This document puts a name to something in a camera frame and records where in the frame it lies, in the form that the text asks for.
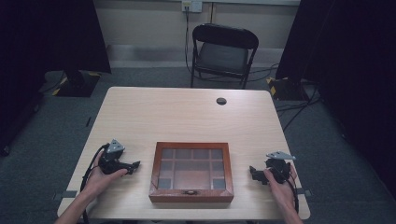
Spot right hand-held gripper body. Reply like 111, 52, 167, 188
264, 150, 297, 185

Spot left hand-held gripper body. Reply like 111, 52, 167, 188
98, 138, 128, 175

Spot wooden box with glass lid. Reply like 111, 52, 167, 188
148, 141, 235, 204

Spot person's left hand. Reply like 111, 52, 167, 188
81, 152, 129, 201

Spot person's right hand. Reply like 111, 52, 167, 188
262, 164, 299, 214

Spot black stand base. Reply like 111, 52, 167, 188
51, 68, 103, 98
266, 76, 310, 102

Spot black folding chair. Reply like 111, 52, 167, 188
190, 22, 261, 91

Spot dark curtain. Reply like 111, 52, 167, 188
0, 0, 112, 157
275, 0, 396, 202

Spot left hand-held gripper black cable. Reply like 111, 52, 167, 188
79, 143, 110, 224

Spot hand-held gripper black cable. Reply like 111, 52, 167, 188
268, 166, 301, 216
79, 143, 110, 224

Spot right hand-held gripper black cable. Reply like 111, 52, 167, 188
268, 166, 301, 216

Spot black floor cables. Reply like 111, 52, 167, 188
248, 62, 321, 133

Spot black wall socket cable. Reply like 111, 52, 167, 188
184, 7, 200, 76

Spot white wall socket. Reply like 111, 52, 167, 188
181, 0, 204, 14

